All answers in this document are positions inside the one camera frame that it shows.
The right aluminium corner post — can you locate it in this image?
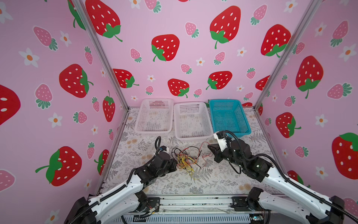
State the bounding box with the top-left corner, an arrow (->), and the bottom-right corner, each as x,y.
253,0 -> 322,113

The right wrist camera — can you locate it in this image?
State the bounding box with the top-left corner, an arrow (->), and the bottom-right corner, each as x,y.
213,131 -> 227,152

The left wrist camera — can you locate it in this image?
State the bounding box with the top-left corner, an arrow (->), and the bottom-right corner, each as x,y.
159,146 -> 168,153

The aluminium front rail frame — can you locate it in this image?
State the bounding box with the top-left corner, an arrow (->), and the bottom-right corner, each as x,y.
78,194 -> 317,224

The teal plastic basket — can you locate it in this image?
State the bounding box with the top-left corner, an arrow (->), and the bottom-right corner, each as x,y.
209,99 -> 251,138

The middle white plastic basket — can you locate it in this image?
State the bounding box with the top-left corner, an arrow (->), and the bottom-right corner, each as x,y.
173,102 -> 213,141

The white plastic basket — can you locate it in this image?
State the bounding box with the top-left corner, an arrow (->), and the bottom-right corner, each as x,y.
173,102 -> 213,141
134,99 -> 174,135

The aluminium corner post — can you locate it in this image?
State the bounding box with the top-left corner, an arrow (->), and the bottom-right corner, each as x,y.
73,1 -> 129,111
253,0 -> 322,113

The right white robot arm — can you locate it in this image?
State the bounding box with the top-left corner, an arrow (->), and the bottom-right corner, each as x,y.
208,133 -> 358,224

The left white plastic basket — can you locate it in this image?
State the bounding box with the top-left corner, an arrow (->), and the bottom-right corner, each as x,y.
134,99 -> 174,135

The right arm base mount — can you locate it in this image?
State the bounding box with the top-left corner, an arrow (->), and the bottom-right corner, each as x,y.
230,197 -> 268,212

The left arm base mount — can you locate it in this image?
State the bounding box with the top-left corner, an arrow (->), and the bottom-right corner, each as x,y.
133,197 -> 160,213

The left aluminium corner post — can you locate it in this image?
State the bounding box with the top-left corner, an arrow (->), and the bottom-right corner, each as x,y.
73,1 -> 129,111

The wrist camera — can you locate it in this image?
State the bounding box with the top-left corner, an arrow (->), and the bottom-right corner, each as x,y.
159,146 -> 168,153
213,131 -> 227,152

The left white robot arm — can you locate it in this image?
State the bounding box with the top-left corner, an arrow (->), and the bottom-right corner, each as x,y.
64,151 -> 177,224

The cable bundle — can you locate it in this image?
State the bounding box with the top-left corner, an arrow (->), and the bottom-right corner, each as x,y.
171,145 -> 202,183

